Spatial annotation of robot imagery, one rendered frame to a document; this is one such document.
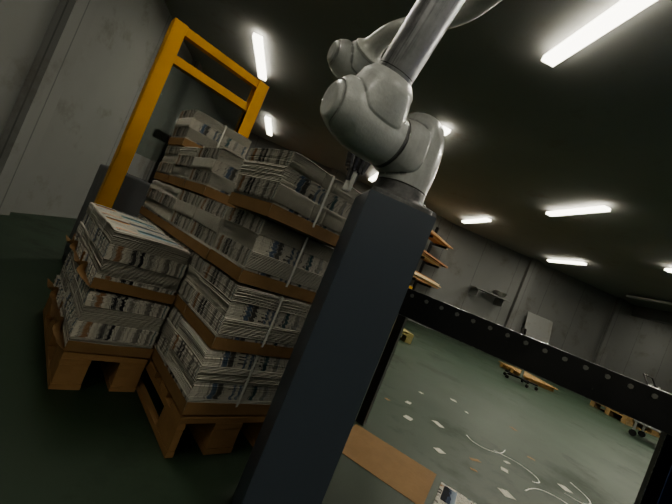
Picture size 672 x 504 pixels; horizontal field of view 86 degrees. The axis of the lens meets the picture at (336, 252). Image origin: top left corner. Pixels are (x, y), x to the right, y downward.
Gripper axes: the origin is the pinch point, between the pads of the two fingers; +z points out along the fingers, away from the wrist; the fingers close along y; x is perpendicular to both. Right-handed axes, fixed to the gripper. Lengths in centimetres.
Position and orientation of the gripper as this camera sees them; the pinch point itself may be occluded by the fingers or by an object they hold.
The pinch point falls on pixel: (349, 181)
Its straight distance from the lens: 125.7
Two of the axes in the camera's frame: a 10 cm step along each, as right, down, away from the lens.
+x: 6.2, 2.4, -7.5
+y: -6.8, -3.0, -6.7
